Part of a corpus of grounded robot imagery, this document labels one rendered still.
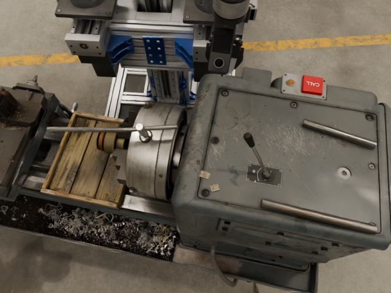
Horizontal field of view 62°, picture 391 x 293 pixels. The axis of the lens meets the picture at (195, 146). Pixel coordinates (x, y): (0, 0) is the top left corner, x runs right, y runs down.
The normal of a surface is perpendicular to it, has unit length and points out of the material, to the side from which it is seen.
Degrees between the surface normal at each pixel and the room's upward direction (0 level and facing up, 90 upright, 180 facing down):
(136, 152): 29
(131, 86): 0
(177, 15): 0
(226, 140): 0
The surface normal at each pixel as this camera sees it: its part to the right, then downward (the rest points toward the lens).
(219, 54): -0.11, 0.07
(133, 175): -0.17, 0.51
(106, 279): 0.00, -0.42
